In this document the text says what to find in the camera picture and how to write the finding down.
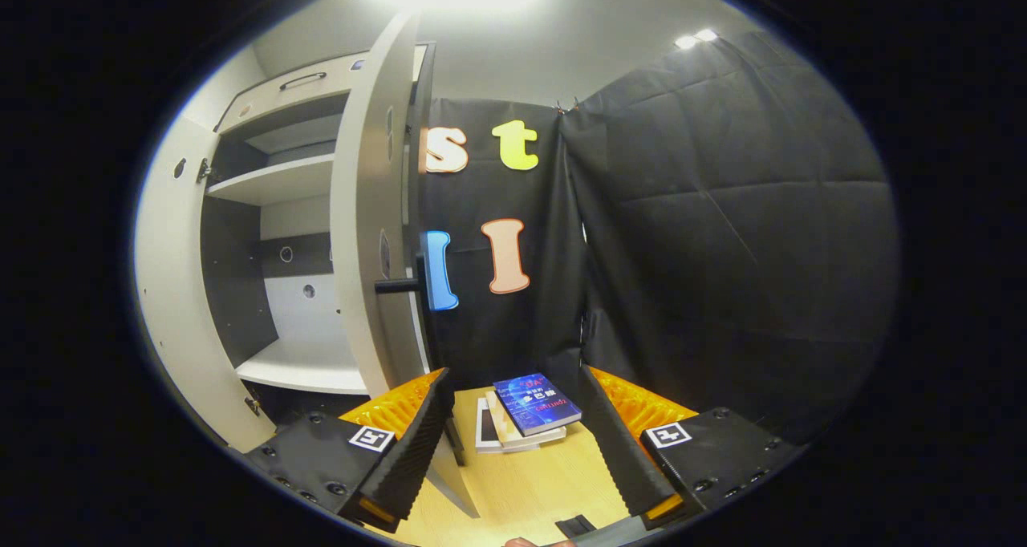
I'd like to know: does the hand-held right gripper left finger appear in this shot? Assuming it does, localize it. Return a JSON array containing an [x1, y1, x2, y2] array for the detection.
[[245, 368, 457, 532]]

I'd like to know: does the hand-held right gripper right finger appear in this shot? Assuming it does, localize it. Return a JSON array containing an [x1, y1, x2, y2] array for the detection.
[[578, 364, 806, 532]]

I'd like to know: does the double-door shoe cabinet body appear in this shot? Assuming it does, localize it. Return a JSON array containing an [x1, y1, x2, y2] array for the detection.
[[197, 42, 440, 419]]

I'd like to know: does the beige shoe cabinet door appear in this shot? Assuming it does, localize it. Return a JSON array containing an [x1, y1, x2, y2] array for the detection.
[[132, 114, 278, 454], [331, 10, 481, 520]]

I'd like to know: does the white cabinet shelf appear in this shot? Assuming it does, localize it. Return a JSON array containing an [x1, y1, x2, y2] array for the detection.
[[235, 337, 370, 395], [207, 154, 335, 207]]

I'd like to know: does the beige book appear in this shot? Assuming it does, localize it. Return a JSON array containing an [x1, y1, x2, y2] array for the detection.
[[485, 391, 567, 452]]

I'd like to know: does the blue book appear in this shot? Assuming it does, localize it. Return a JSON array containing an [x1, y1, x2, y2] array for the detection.
[[493, 373, 583, 437]]

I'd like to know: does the black backdrop cloth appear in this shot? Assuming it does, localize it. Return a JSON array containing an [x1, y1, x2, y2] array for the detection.
[[559, 32, 899, 444], [421, 98, 591, 387]]

